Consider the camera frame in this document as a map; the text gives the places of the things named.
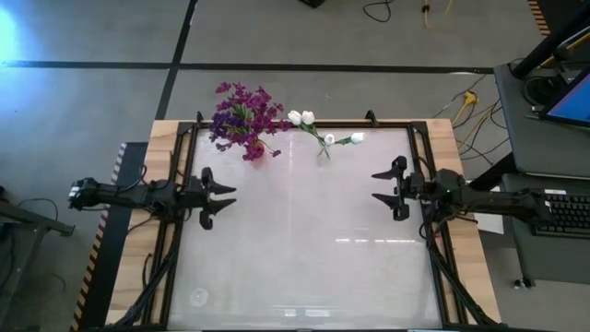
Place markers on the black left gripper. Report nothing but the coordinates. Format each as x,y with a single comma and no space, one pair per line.
203,198

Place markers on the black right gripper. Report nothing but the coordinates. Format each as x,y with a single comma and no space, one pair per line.
403,189

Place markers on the magenta artificial flower bunch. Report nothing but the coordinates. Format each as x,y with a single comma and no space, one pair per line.
251,97
252,151
272,123

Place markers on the red glass vase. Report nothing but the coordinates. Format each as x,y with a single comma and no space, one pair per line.
261,150

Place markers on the clear glass vase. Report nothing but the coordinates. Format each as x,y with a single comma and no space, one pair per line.
325,154

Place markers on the violet artificial flower bunch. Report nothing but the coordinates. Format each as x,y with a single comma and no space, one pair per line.
223,122

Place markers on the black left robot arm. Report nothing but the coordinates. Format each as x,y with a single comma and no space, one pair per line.
129,196

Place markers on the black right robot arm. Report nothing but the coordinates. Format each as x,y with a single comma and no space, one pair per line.
488,200

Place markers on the white glossy table sheet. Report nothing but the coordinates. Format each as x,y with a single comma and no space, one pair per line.
276,258

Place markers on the black desk leg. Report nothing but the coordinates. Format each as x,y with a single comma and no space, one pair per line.
493,175

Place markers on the white paper sheet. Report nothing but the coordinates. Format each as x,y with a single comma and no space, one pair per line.
495,226

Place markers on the grey laptop desk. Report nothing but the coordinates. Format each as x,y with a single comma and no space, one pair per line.
521,138

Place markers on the black desk caster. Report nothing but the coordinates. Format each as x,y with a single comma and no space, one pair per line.
523,283

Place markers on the grey keyboard desk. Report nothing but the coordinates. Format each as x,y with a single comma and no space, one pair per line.
553,258

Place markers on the black computer keyboard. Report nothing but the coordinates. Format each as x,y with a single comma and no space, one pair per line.
571,216

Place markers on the grey metal stand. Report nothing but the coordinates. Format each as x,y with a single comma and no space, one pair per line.
27,216

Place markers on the black floor object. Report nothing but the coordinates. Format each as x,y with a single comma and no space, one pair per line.
312,3

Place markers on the laptop with blue screen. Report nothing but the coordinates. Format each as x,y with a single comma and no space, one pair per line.
576,103

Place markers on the black diagonal pole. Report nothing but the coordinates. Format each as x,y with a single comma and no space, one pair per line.
548,43

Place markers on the orange black hazard strip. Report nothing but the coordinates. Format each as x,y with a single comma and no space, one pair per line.
539,18

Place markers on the black frame clamp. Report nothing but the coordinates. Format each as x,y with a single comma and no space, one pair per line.
370,116
199,117

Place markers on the black metal table frame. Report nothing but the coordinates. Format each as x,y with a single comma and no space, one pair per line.
168,276

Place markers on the black hazard-striped base plate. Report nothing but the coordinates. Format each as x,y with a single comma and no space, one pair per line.
103,276

